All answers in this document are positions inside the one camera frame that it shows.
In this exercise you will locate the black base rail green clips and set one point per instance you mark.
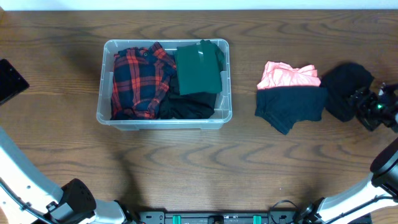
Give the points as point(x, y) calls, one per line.
point(157, 217)

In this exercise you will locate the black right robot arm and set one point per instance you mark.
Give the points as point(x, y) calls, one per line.
point(379, 188)

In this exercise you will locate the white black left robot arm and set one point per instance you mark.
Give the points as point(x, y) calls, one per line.
point(28, 196)

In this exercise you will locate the navy folded garment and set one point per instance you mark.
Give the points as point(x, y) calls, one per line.
point(284, 106)

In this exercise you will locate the black garment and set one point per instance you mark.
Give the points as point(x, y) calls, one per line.
point(341, 82)
point(190, 106)

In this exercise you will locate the dark green garment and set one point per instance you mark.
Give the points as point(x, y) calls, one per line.
point(198, 68)

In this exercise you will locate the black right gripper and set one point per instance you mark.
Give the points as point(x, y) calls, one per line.
point(367, 96)

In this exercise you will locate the pink folded garment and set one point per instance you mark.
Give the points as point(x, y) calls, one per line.
point(277, 74)

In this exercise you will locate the red navy plaid shirt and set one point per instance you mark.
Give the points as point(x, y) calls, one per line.
point(141, 78)

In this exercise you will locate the clear plastic storage bin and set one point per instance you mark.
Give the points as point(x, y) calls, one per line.
point(223, 104)

